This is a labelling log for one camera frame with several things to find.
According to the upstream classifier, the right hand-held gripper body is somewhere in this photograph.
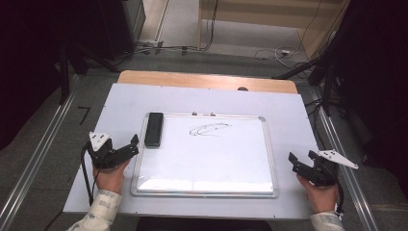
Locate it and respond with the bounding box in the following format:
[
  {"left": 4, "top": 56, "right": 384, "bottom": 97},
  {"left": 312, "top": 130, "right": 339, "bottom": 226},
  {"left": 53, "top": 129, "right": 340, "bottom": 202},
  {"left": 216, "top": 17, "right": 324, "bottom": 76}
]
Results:
[{"left": 302, "top": 148, "right": 359, "bottom": 188}]

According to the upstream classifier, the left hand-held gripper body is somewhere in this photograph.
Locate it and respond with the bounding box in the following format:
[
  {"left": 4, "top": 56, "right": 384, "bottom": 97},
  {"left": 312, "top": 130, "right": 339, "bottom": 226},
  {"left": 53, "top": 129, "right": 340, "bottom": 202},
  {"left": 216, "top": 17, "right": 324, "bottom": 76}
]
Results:
[{"left": 86, "top": 131, "right": 128, "bottom": 170}]

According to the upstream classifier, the black whiteboard eraser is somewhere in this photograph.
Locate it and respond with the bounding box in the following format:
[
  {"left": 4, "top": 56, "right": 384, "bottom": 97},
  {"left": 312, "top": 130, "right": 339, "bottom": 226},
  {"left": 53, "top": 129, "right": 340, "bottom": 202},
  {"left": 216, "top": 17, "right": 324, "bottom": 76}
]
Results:
[{"left": 143, "top": 112, "right": 165, "bottom": 149}]

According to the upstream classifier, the person's right hand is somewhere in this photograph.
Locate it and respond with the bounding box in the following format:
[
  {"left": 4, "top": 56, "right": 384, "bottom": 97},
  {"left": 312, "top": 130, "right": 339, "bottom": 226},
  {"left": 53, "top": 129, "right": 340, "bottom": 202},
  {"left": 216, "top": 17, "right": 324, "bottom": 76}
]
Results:
[{"left": 295, "top": 174, "right": 340, "bottom": 215}]

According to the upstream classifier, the person's left hand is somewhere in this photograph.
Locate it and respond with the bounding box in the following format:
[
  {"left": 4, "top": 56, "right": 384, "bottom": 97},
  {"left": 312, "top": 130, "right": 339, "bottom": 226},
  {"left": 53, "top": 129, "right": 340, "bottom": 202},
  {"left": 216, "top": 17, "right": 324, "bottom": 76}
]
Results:
[{"left": 92, "top": 158, "right": 132, "bottom": 195}]

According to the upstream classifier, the black tape corner mark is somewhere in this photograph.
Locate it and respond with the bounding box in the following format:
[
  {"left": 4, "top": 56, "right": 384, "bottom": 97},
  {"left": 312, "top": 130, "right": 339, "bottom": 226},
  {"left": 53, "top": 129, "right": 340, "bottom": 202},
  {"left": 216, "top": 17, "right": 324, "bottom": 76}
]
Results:
[{"left": 77, "top": 106, "right": 92, "bottom": 126}]

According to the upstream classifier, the large white table sheet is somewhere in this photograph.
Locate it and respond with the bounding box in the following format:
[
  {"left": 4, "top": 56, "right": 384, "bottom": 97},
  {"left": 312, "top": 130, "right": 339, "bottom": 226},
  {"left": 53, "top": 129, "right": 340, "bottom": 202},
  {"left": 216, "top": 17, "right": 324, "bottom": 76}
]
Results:
[{"left": 63, "top": 83, "right": 343, "bottom": 222}]

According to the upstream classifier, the black metal stand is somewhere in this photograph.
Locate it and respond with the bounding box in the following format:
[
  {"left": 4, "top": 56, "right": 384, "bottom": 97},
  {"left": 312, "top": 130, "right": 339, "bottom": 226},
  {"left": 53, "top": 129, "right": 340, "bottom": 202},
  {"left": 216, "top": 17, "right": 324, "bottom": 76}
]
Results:
[
  {"left": 57, "top": 39, "right": 120, "bottom": 106},
  {"left": 271, "top": 30, "right": 343, "bottom": 117}
]

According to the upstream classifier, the silver framed whiteboard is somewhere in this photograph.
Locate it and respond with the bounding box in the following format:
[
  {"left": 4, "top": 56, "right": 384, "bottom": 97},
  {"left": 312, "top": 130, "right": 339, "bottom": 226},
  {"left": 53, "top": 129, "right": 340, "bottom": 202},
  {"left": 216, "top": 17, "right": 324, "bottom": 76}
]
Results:
[{"left": 130, "top": 112, "right": 280, "bottom": 198}]

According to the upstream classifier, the wooden table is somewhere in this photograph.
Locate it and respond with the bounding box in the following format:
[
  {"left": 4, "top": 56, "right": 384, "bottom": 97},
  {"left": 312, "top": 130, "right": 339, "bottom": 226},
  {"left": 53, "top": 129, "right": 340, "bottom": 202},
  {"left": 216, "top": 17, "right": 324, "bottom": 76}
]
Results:
[{"left": 116, "top": 69, "right": 299, "bottom": 95}]

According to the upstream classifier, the person's dark clothing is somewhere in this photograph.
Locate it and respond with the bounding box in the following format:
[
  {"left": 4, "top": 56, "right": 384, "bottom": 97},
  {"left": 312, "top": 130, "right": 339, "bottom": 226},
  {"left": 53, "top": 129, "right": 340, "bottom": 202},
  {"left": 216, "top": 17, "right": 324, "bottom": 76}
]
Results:
[{"left": 135, "top": 217, "right": 274, "bottom": 231}]

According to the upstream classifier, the grey power strip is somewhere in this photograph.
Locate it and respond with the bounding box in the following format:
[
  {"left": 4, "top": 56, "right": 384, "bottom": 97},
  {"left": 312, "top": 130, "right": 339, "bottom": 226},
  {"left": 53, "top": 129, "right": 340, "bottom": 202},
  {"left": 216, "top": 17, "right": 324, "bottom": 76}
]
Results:
[{"left": 136, "top": 39, "right": 165, "bottom": 55}]

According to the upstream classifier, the black cabinet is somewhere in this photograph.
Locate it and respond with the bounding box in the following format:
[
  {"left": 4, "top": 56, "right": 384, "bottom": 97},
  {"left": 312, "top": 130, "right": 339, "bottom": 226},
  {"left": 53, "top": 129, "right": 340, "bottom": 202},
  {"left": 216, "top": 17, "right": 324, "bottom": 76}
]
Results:
[{"left": 98, "top": 0, "right": 147, "bottom": 62}]

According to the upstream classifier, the light wooden shelf unit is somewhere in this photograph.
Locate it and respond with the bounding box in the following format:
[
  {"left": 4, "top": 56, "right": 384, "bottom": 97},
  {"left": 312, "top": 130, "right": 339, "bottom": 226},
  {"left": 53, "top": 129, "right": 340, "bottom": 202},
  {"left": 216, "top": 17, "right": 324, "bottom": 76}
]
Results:
[{"left": 196, "top": 0, "right": 351, "bottom": 60}]

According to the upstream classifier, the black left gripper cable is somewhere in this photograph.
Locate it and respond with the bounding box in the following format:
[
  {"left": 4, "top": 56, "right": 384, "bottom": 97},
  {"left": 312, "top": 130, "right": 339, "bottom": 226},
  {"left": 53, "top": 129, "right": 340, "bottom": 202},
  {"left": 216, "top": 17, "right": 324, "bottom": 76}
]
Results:
[{"left": 80, "top": 142, "right": 101, "bottom": 207}]

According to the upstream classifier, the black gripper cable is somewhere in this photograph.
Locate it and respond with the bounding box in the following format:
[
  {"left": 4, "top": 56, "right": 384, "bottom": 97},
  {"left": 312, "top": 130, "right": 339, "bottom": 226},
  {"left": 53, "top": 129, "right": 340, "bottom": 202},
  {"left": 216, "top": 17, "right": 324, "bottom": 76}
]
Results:
[
  {"left": 320, "top": 163, "right": 346, "bottom": 217},
  {"left": 80, "top": 142, "right": 101, "bottom": 207}
]

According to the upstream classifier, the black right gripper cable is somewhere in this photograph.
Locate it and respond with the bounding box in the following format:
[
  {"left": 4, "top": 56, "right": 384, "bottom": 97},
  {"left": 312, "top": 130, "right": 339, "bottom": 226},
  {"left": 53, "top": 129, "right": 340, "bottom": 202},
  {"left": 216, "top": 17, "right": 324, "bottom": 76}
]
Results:
[{"left": 320, "top": 163, "right": 346, "bottom": 217}]

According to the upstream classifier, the aluminium floor rail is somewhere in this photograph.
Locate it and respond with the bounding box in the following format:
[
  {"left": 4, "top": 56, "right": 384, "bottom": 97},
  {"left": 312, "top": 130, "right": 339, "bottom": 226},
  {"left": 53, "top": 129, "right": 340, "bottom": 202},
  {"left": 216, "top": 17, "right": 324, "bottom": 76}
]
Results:
[
  {"left": 309, "top": 88, "right": 382, "bottom": 231},
  {"left": 0, "top": 74, "right": 80, "bottom": 231}
]

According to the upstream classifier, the black floor cable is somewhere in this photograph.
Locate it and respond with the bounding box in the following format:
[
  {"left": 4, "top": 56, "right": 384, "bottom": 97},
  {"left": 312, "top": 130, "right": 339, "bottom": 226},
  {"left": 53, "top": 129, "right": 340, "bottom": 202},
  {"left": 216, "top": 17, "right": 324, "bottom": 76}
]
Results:
[{"left": 304, "top": 97, "right": 326, "bottom": 155}]

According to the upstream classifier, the white floor cable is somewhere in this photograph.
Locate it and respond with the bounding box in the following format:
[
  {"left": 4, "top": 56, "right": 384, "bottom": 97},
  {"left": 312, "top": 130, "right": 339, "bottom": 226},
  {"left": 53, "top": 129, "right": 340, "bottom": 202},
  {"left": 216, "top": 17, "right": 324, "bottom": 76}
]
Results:
[{"left": 254, "top": 45, "right": 301, "bottom": 63}]

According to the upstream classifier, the black hanging cable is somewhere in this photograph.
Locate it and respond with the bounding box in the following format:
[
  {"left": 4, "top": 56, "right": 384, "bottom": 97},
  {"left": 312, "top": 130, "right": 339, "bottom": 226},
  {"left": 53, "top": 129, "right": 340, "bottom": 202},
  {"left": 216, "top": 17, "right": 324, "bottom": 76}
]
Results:
[{"left": 201, "top": 0, "right": 220, "bottom": 52}]

